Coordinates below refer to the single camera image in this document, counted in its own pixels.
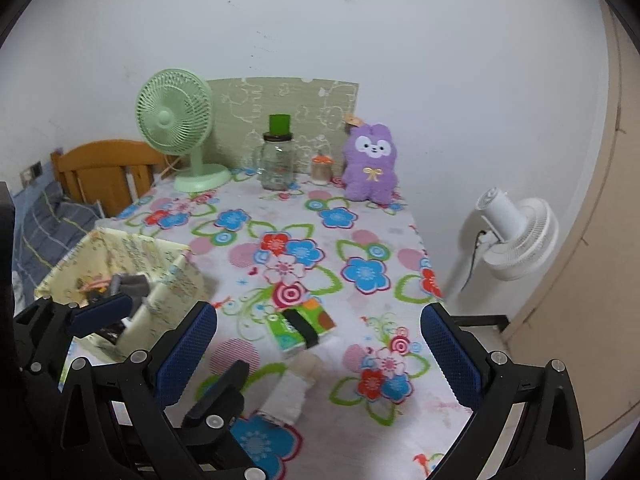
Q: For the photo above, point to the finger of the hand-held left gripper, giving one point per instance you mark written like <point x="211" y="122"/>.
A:
<point x="100" y="311"/>
<point x="225" y="390"/>

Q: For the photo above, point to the green tissue packet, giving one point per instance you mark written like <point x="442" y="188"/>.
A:
<point x="287" y="340"/>

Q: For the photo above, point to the white cloth on bed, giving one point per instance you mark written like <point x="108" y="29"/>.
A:
<point x="17" y="290"/>

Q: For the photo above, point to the white floor fan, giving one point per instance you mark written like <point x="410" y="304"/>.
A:
<point x="515" y="230"/>

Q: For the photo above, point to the green desk fan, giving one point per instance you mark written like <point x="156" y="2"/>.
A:
<point x="172" y="115"/>

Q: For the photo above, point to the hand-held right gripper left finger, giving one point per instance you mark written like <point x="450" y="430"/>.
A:
<point x="187" y="355"/>

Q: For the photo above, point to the beige wooden cabinet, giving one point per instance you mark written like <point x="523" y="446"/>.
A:
<point x="575" y="310"/>

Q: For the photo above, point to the wall socket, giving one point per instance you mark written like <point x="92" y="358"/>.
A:
<point x="31" y="172"/>

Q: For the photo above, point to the grey cloth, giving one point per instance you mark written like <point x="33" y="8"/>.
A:
<point x="127" y="285"/>

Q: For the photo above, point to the green plastic cup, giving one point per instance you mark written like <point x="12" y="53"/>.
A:
<point x="279" y="125"/>

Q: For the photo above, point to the small jar with orange lid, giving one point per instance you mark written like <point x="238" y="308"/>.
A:
<point x="322" y="170"/>

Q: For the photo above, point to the blue plaid pillow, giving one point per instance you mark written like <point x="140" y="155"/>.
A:
<point x="55" y="225"/>

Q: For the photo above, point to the yellow printed fabric storage box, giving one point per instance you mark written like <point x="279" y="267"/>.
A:
<point x="170" y="280"/>

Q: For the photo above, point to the black hair band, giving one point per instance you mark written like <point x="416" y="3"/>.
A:
<point x="301" y="327"/>

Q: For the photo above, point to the wooden bed headboard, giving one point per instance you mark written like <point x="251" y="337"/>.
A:
<point x="100" y="170"/>

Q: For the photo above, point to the purple plush bunny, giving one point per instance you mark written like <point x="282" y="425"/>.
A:
<point x="370" y="170"/>

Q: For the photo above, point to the glass jar mug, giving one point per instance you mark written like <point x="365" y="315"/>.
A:
<point x="276" y="165"/>

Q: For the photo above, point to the floral tablecloth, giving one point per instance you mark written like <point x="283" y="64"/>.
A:
<point x="350" y="240"/>

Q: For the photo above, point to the green patterned back board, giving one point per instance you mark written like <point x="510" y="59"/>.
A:
<point x="300" y="100"/>

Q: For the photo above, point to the white cloth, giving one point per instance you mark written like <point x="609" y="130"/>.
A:
<point x="17" y="290"/>
<point x="290" y="392"/>

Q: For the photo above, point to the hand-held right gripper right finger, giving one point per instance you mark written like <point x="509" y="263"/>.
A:
<point x="450" y="355"/>

